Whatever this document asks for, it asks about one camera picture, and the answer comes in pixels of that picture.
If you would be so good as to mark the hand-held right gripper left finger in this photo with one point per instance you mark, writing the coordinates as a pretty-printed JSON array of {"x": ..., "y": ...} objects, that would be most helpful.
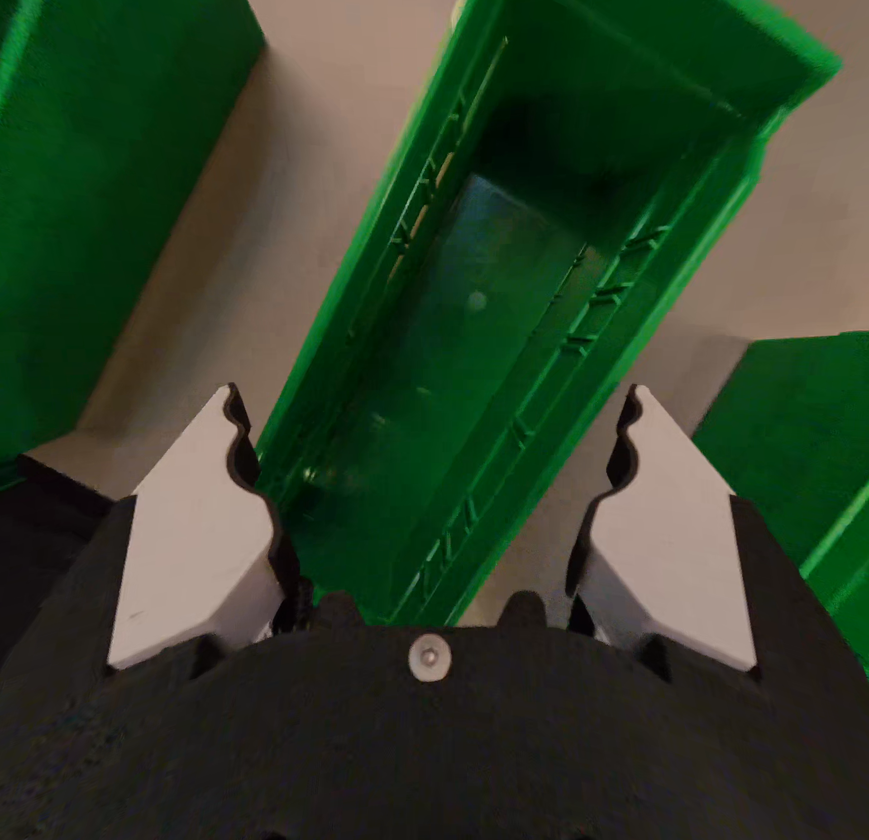
[{"x": 190, "y": 548}]

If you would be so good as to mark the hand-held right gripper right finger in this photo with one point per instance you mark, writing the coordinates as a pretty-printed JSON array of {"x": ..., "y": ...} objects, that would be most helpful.
[{"x": 672, "y": 548}]

